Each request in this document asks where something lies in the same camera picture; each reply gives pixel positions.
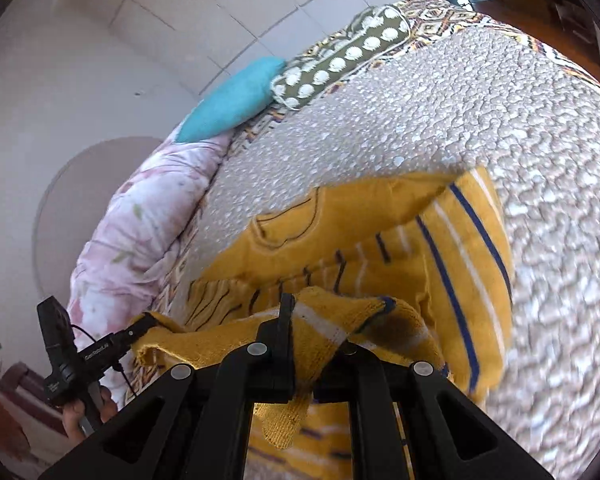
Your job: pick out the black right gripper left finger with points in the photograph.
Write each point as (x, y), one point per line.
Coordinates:
(191, 424)

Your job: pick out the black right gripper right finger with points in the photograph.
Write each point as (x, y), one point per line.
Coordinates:
(412, 422)

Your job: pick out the yellow striped knit sweater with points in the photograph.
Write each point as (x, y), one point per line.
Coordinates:
(415, 267)

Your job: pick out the person left hand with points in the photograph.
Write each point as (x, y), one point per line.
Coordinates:
(73, 412)

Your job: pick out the pink floral duvet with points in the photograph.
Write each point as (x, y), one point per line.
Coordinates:
(121, 268)

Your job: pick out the turquoise pillow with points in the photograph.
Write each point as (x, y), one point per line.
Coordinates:
(235, 101)

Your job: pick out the olive white-spotted bolster pillow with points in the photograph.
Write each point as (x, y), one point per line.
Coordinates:
(371, 33)

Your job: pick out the colourful geometric patterned blanket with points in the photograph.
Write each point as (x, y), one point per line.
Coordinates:
(430, 25)

